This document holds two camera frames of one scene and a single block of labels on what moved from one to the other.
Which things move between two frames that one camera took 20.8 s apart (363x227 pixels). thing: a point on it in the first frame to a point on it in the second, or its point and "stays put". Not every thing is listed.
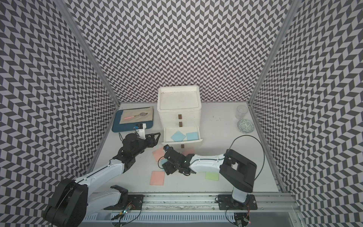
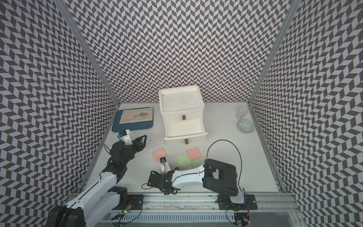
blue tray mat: x=116 y=127 stays put
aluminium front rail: x=267 y=202 stays put
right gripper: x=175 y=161 to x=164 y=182
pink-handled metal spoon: x=131 y=117 stays put
